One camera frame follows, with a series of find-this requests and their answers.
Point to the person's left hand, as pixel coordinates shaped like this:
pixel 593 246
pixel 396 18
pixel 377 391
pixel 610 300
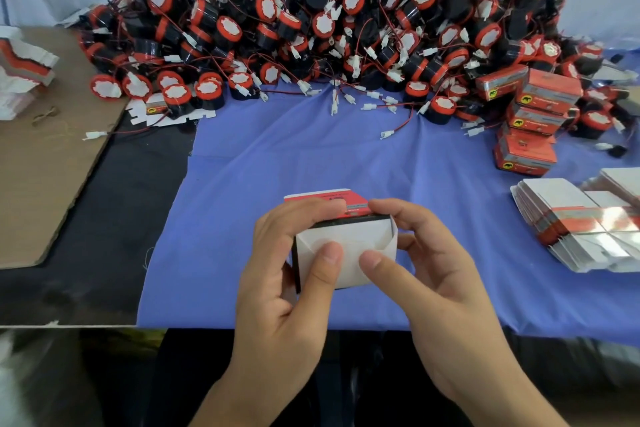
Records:
pixel 285 312

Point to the person's right hand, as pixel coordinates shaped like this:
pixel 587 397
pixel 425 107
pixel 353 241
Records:
pixel 440 312

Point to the stack of paper boxes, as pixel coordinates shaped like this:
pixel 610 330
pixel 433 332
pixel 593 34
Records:
pixel 575 221
pixel 22 66

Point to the pile of black red buzzers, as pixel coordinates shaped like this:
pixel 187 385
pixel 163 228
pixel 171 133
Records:
pixel 340 21

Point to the person's left forearm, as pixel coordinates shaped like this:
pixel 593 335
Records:
pixel 245 412

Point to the blue cloth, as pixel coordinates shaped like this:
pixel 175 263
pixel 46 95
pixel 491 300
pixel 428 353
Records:
pixel 250 171

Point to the brown cardboard sheet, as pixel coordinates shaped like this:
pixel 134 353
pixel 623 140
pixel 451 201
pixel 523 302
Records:
pixel 45 181

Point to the rubber band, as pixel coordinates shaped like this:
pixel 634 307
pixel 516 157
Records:
pixel 45 114

